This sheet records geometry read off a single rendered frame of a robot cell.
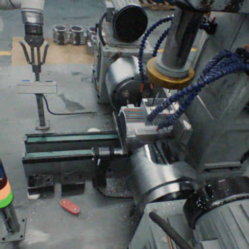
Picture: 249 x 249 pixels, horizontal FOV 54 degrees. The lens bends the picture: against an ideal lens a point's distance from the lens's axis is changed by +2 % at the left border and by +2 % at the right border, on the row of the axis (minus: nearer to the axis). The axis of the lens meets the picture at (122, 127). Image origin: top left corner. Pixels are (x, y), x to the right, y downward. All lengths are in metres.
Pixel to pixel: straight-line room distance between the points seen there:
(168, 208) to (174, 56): 0.49
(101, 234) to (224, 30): 0.89
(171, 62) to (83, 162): 0.57
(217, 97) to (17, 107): 1.06
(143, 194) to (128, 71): 0.62
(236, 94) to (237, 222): 0.49
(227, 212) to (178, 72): 0.50
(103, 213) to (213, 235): 0.60
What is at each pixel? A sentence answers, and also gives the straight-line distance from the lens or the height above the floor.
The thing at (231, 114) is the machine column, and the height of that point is 1.25.
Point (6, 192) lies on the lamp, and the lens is 0.80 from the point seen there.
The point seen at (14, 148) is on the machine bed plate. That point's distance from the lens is 1.29.
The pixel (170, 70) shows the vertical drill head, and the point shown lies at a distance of 0.87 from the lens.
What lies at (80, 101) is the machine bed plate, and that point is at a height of 0.80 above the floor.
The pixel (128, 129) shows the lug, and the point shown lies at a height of 1.08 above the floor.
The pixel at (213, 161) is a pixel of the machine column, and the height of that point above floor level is 0.95.
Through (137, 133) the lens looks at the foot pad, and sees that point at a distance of 0.98.
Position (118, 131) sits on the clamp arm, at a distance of 1.03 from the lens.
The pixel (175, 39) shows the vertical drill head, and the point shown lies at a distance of 0.84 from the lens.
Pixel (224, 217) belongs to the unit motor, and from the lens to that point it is 0.55.
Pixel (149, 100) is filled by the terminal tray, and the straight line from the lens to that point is 1.06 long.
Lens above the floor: 1.76
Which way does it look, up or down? 44 degrees down
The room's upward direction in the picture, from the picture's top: 12 degrees clockwise
